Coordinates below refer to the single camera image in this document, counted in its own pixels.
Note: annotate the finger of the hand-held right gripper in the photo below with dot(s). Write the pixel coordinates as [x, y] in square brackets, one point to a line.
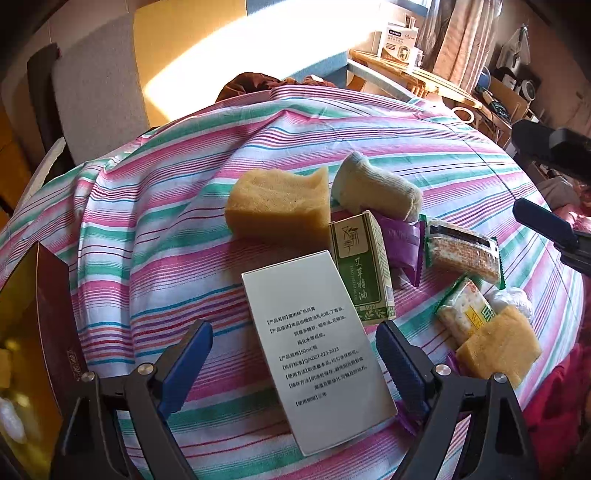
[535, 138]
[540, 219]

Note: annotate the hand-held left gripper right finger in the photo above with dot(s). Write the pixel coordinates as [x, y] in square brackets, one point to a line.
[399, 360]

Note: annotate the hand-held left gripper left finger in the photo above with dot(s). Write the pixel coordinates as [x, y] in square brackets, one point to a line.
[184, 364]

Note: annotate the green yellow cracker packet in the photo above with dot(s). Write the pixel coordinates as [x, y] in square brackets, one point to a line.
[461, 309]

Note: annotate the white plastic item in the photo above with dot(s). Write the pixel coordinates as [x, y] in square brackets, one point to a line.
[512, 300]

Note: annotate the small yellow sponge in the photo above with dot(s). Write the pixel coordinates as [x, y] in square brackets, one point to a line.
[498, 346]

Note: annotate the gold metal tin box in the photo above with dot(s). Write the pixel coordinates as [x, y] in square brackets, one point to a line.
[27, 300]

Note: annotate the large notched yellow sponge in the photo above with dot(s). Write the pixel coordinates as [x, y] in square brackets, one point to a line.
[277, 203]

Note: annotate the brown cardboard box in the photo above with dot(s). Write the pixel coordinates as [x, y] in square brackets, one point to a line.
[505, 97]

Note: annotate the dark striped cracker packet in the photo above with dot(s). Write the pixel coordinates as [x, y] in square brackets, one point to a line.
[461, 254]

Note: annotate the white printed carton box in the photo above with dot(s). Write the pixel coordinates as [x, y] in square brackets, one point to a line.
[314, 350]

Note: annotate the green carton box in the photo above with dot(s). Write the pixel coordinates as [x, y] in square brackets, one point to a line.
[364, 267]

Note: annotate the pink beige curtain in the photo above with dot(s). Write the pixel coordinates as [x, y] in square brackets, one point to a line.
[461, 41]

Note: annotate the wooden rack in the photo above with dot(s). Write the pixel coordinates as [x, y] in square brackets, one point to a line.
[415, 76]

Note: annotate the striped pink green bedsheet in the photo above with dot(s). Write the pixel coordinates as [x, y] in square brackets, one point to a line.
[161, 207]

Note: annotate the rolled white sock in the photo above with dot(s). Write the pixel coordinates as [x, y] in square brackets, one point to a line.
[374, 189]

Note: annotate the white cardboard box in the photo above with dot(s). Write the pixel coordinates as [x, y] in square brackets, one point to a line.
[397, 41]

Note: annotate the pink red blanket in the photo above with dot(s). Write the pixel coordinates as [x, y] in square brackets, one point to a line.
[563, 415]

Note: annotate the white foam strip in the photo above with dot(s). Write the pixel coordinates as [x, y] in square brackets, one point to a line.
[48, 159]

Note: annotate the wooden cabinet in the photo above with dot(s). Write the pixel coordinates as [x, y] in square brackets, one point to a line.
[11, 152]

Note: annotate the brown cloth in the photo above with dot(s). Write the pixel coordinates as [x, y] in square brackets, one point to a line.
[258, 85]

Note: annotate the black chair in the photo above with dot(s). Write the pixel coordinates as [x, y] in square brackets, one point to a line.
[44, 92]

